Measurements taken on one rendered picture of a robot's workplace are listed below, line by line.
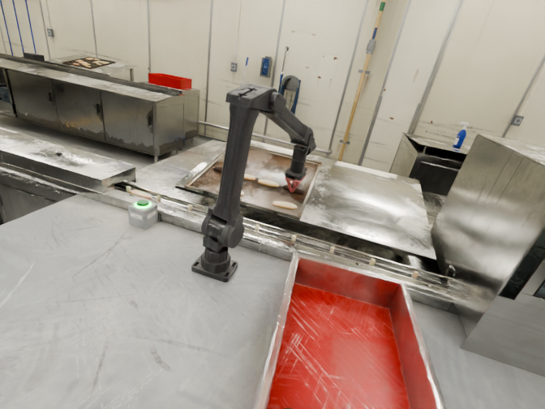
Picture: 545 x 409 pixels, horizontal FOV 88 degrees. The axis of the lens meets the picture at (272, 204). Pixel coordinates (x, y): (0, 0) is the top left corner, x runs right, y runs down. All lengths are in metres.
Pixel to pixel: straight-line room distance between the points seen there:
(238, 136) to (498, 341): 0.82
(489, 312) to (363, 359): 0.33
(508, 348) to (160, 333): 0.85
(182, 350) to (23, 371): 0.28
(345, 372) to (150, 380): 0.41
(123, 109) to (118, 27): 2.41
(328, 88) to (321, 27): 0.79
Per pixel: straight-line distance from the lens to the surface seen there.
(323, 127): 4.65
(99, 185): 1.26
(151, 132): 3.80
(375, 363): 0.79
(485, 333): 0.94
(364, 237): 1.11
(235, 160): 0.74
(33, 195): 1.57
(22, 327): 0.85
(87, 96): 4.34
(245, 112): 0.72
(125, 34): 6.06
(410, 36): 4.32
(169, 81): 4.58
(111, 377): 0.71
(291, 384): 0.69
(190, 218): 1.06
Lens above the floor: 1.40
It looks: 26 degrees down
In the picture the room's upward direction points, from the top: 10 degrees clockwise
